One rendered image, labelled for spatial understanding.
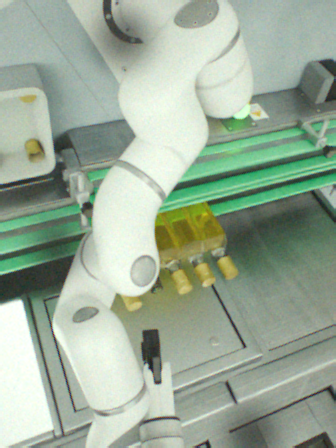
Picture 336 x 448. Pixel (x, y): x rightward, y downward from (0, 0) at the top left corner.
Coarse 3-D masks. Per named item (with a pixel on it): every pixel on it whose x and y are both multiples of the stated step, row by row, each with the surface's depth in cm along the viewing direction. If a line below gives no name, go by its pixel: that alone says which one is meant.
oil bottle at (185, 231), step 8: (184, 208) 109; (168, 216) 107; (176, 216) 107; (184, 216) 107; (176, 224) 105; (184, 224) 106; (192, 224) 106; (176, 232) 104; (184, 232) 104; (192, 232) 104; (184, 240) 103; (192, 240) 103; (200, 240) 103; (184, 248) 102; (192, 248) 102; (200, 248) 102; (184, 256) 103; (192, 256) 102
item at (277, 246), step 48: (240, 240) 128; (288, 240) 130; (0, 288) 112; (240, 288) 118; (288, 288) 120; (288, 336) 111; (240, 384) 99; (288, 384) 102; (192, 432) 93; (240, 432) 96; (288, 432) 97
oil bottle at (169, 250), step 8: (160, 216) 106; (160, 224) 105; (168, 224) 105; (160, 232) 103; (168, 232) 103; (160, 240) 102; (168, 240) 102; (176, 240) 102; (160, 248) 100; (168, 248) 101; (176, 248) 101; (160, 256) 100; (168, 256) 100; (176, 256) 100; (160, 264) 101; (168, 264) 100
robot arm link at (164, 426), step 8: (144, 424) 78; (152, 424) 77; (160, 424) 76; (168, 424) 77; (176, 424) 78; (144, 432) 77; (152, 432) 76; (160, 432) 76; (168, 432) 76; (176, 432) 77; (144, 440) 76
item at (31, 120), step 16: (0, 96) 81; (16, 96) 82; (0, 112) 92; (16, 112) 93; (32, 112) 95; (0, 128) 95; (16, 128) 96; (32, 128) 98; (48, 128) 91; (0, 144) 98; (16, 144) 99; (48, 144) 94; (0, 160) 99; (16, 160) 100; (48, 160) 99; (0, 176) 97; (16, 176) 97; (32, 176) 99
